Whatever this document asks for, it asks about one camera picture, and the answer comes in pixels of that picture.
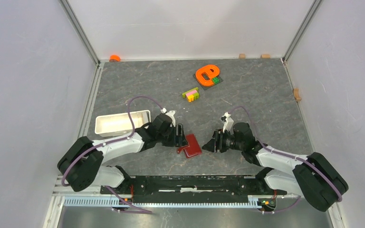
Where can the curved wooden piece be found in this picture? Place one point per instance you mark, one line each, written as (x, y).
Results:
(296, 95)

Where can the dark square base plate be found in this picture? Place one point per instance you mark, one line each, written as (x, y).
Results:
(206, 78)

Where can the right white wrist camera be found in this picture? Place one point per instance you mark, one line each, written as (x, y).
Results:
(227, 122)

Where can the grey cable duct comb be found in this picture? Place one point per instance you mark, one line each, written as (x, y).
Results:
(113, 201)

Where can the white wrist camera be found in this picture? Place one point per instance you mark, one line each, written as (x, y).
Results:
(170, 114)
(227, 122)

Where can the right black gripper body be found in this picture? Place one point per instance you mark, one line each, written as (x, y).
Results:
(229, 142)

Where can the orange round cap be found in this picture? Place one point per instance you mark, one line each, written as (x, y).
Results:
(114, 58)

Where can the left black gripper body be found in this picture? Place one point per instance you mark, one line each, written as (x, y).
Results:
(168, 138)

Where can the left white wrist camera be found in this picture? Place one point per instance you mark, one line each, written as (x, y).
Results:
(170, 114)

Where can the white plastic tray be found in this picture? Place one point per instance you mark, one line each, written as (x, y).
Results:
(120, 124)

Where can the orange e-shaped block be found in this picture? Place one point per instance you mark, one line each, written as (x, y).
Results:
(210, 70)

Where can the colourful toy brick stack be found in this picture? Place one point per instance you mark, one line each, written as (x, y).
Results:
(191, 95)

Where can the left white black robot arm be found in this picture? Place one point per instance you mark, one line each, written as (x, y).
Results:
(83, 164)

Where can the green toy brick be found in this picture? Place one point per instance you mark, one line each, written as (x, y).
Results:
(215, 80)

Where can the red card holder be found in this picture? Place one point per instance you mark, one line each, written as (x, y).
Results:
(192, 149)

